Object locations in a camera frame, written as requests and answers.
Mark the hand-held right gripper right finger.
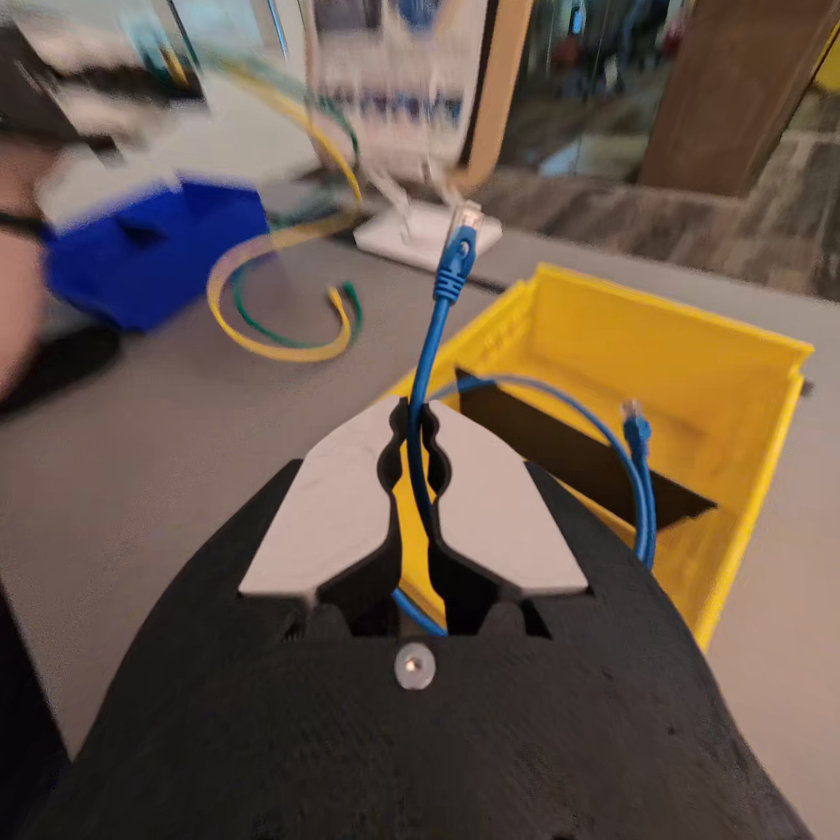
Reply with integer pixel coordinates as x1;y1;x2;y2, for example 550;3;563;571
425;400;589;599

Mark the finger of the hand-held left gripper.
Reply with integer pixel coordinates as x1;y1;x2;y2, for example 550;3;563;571
38;150;179;228
59;84;160;133

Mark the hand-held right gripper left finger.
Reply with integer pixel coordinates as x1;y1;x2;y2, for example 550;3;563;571
238;395;403;599

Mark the green ethernet cable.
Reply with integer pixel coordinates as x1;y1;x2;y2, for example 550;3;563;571
231;92;364;350

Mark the yellow plastic bin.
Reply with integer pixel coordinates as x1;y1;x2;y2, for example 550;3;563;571
377;262;816;652

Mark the blue ethernet cable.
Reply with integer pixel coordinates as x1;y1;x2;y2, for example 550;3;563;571
392;200;658;637

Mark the person's left hand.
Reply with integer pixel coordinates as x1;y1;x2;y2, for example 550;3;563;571
0;141;52;399

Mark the blue plastic box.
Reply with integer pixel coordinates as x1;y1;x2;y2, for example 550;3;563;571
42;177;271;332

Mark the black bin divider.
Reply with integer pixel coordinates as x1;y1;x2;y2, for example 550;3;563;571
455;367;718;532

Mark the white sheet stand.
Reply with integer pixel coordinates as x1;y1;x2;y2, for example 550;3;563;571
353;157;503;273

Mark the printed instruction sheet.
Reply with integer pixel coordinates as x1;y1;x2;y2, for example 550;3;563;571
308;0;490;185

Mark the rounded plywood board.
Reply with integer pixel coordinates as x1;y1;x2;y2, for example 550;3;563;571
453;0;536;194

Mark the brown wooden pillar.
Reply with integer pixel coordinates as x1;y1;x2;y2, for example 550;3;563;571
640;0;840;198

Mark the yellow ethernet cable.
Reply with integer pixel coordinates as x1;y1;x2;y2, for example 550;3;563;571
157;46;365;365

